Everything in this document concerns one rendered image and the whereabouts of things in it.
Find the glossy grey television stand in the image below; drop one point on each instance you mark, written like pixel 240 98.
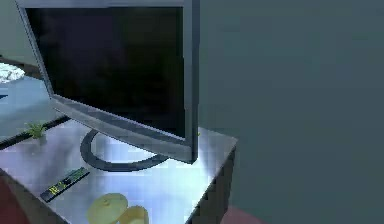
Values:
pixel 173 186

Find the pale yellow bowl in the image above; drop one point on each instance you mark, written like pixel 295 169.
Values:
pixel 135 216

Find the black remote control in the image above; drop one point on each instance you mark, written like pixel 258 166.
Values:
pixel 64 184

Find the small green house plant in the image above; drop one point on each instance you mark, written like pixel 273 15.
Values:
pixel 36 130

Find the pale yellow round lid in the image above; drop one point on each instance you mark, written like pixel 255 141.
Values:
pixel 107 208

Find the grey flat television set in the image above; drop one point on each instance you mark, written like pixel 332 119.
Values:
pixel 110 66

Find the white patterned round object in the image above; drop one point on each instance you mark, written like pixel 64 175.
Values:
pixel 9 72

